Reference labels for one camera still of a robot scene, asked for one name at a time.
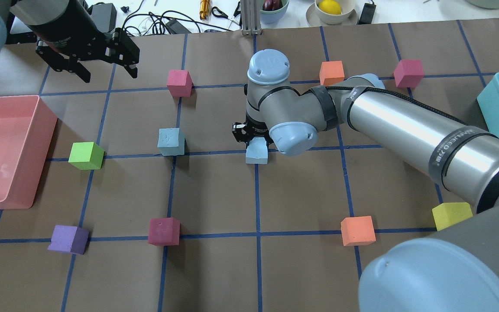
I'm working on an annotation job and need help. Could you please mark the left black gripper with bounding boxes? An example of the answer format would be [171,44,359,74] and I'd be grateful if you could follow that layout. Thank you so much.
[36,0,140,83]

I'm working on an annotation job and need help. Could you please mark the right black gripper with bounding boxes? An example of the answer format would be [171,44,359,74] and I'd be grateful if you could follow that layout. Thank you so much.
[232,114,272,143]

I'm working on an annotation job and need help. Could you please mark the light blue foam block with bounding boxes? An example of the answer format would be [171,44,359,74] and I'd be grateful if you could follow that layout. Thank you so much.
[245,137,269,165]
[158,127,186,156]

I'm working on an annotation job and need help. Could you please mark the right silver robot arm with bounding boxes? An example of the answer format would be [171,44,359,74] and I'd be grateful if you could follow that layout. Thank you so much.
[232,49,499,312]

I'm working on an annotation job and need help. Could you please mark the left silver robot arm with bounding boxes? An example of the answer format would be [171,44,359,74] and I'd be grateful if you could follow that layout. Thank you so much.
[0,0,140,83]

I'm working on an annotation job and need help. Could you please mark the crimson foam block middle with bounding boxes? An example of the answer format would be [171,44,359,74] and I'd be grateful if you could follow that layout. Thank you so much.
[167,69,193,98]

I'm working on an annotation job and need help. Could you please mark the crimson foam block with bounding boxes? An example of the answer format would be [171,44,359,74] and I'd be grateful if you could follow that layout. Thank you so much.
[147,218,181,247]
[167,69,193,98]
[393,59,424,88]

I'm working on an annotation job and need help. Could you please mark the green foam block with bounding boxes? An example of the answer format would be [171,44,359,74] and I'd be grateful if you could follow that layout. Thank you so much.
[68,142,105,170]

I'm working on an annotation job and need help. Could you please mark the orange foam block far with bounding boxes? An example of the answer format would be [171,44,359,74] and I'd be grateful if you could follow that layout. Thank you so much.
[319,60,345,86]

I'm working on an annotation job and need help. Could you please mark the orange foam block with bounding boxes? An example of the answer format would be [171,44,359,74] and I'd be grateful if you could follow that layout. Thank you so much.
[319,60,345,86]
[340,216,376,247]

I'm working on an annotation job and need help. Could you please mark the pink plastic tray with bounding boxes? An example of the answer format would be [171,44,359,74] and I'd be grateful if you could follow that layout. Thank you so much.
[0,95,57,209]

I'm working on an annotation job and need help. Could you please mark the blue bowl with fruit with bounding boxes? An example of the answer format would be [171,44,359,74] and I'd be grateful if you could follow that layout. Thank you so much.
[260,0,289,24]

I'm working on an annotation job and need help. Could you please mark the orange yellow tool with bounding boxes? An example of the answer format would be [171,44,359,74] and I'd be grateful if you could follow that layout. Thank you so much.
[199,0,211,20]

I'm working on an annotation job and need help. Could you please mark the scissors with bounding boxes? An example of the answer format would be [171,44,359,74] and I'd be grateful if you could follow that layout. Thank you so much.
[211,6,241,23]

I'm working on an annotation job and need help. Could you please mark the crimson foam block near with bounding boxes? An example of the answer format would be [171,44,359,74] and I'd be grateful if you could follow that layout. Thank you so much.
[147,218,181,247]

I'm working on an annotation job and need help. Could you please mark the red fruit in bowl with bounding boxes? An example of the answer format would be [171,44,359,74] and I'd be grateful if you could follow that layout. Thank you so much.
[262,0,282,12]

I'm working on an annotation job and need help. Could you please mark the beige plate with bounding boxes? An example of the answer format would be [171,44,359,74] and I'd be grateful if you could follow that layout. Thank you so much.
[305,4,359,26]

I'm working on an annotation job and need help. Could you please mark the orange foam block near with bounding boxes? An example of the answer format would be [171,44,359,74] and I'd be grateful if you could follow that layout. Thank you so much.
[340,216,376,247]

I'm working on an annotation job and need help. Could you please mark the yellow lemon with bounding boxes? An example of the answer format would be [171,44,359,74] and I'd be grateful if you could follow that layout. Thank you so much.
[317,0,343,15]

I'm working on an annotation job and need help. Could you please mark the beige bowl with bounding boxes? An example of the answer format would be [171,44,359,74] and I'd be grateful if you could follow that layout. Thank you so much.
[314,0,355,24]

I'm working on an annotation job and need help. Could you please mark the black power adapter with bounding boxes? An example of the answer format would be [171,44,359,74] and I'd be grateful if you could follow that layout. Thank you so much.
[357,1,376,24]

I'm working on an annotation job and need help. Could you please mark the purple foam block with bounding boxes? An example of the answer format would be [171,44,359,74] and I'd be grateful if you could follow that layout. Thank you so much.
[48,224,89,255]

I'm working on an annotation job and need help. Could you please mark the yellow foam block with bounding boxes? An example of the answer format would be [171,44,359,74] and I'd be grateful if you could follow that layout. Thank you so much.
[431,203,473,231]

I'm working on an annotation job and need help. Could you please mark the aluminium frame post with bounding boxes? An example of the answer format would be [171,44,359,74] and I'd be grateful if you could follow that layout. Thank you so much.
[240,0,262,36]

